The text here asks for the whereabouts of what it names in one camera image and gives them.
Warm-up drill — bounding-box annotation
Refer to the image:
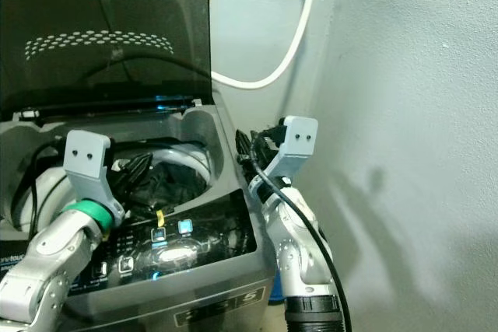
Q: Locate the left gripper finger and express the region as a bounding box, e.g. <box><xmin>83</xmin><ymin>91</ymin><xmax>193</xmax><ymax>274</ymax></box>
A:
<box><xmin>121</xmin><ymin>153</ymin><xmax>153</xmax><ymax>193</ymax></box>

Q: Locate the dark clothes pile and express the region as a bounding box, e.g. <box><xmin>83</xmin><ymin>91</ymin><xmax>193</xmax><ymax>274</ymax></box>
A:
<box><xmin>124</xmin><ymin>149</ymin><xmax>212</xmax><ymax>212</ymax></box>

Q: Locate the grey top load washing machine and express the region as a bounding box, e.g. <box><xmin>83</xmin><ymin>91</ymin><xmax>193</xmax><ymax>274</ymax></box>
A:
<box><xmin>0</xmin><ymin>97</ymin><xmax>279</xmax><ymax>332</ymax></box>

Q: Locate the tinted transparent washer lid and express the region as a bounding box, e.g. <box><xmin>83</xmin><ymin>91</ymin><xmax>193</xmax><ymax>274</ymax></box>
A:
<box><xmin>0</xmin><ymin>0</ymin><xmax>213</xmax><ymax>119</ymax></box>

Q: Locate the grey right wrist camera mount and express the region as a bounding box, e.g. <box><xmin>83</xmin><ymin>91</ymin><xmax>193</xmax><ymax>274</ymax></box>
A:
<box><xmin>268</xmin><ymin>116</ymin><xmax>320</xmax><ymax>187</ymax></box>

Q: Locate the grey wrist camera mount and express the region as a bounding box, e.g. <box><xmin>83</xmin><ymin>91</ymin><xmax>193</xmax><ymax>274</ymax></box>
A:
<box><xmin>62</xmin><ymin>130</ymin><xmax>127</xmax><ymax>228</ymax></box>
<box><xmin>268</xmin><ymin>116</ymin><xmax>320</xmax><ymax>187</ymax></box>

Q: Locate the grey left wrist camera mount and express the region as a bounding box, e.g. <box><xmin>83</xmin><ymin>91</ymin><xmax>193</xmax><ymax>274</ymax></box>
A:
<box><xmin>62</xmin><ymin>130</ymin><xmax>127</xmax><ymax>228</ymax></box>

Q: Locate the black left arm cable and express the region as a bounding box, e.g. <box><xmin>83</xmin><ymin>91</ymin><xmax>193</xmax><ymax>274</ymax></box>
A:
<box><xmin>31</xmin><ymin>142</ymin><xmax>79</xmax><ymax>232</ymax></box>

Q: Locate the white water hose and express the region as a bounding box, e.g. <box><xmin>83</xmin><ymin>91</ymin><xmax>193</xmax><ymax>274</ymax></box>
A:
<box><xmin>210</xmin><ymin>0</ymin><xmax>324</xmax><ymax>89</ymax></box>

